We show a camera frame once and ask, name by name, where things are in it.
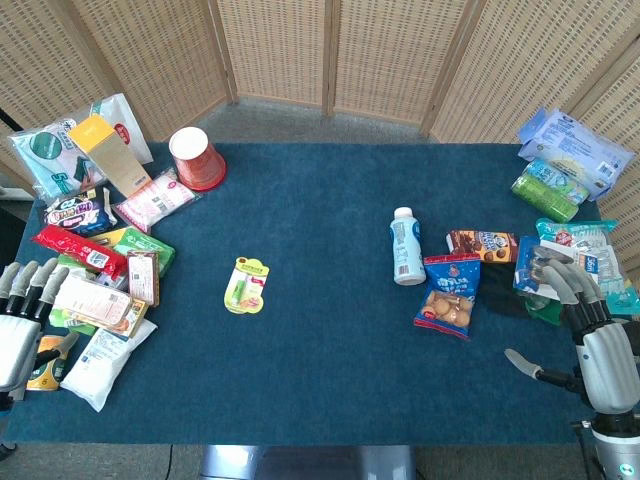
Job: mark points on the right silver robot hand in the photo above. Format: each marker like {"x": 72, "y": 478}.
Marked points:
{"x": 605, "y": 360}

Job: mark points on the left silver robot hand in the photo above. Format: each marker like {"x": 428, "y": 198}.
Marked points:
{"x": 15, "y": 340}

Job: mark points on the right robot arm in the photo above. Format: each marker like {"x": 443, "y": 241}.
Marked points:
{"x": 615, "y": 445}

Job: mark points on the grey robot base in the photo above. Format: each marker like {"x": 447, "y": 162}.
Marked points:
{"x": 307, "y": 462}

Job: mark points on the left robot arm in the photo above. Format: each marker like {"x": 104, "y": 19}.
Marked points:
{"x": 5, "y": 400}

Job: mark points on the brown chocolate cookie pack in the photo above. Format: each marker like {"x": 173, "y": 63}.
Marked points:
{"x": 482, "y": 246}

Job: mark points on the yellow gold carton box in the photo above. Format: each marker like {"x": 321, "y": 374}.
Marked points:
{"x": 112, "y": 155}

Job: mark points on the light green packet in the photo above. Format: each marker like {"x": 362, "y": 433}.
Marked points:
{"x": 75, "y": 327}

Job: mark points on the green small packet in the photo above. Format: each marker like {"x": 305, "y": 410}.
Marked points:
{"x": 545, "y": 310}

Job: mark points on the white orange flat packet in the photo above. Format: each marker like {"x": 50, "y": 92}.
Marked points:
{"x": 97, "y": 305}

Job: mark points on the white pillow bag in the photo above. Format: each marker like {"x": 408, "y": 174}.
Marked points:
{"x": 107, "y": 365}

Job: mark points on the teal dental floss bag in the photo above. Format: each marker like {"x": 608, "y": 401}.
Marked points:
{"x": 595, "y": 250}

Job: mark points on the red long snack pack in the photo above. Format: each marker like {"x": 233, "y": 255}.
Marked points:
{"x": 80, "y": 250}

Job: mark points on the blue blister pack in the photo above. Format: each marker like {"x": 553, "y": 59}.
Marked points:
{"x": 527, "y": 267}

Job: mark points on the yellow flat card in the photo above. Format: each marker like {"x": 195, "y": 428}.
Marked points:
{"x": 107, "y": 236}

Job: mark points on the purple sanitary pad pack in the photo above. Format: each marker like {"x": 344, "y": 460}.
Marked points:
{"x": 77, "y": 214}

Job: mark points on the brown red small packet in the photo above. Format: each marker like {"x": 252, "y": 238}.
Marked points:
{"x": 143, "y": 277}

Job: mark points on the green tissue pack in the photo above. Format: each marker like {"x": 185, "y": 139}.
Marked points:
{"x": 147, "y": 245}

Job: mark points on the blue cookie snack bag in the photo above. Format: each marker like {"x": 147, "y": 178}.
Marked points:
{"x": 450, "y": 295}

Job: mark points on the green cylindrical can pack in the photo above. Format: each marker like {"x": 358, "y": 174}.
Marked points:
{"x": 542, "y": 197}

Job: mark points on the light blue cylindrical pack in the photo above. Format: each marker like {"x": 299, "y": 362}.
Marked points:
{"x": 557, "y": 180}

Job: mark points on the clear bag of green towels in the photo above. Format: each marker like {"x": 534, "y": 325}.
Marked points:
{"x": 47, "y": 155}

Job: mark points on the pink white wrapped pack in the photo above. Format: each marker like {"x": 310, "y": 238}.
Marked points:
{"x": 157, "y": 200}

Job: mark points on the pale blue wet wipes pack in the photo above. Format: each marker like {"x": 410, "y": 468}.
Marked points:
{"x": 575, "y": 140}

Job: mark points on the black stand pole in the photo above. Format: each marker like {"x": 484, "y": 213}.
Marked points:
{"x": 5, "y": 117}

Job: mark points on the white milk drink bottle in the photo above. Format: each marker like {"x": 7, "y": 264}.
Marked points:
{"x": 407, "y": 250}

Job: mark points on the yellow lip balm card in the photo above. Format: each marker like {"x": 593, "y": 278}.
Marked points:
{"x": 246, "y": 287}

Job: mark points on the white bag with red logo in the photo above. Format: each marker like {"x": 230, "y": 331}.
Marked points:
{"x": 132, "y": 127}

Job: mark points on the red paper noodle cup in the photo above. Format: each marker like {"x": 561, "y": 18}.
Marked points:
{"x": 197, "y": 162}

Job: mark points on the blue felt table mat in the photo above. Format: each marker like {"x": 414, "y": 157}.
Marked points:
{"x": 310, "y": 350}

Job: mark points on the woven bamboo folding screen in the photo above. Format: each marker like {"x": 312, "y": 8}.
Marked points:
{"x": 390, "y": 55}

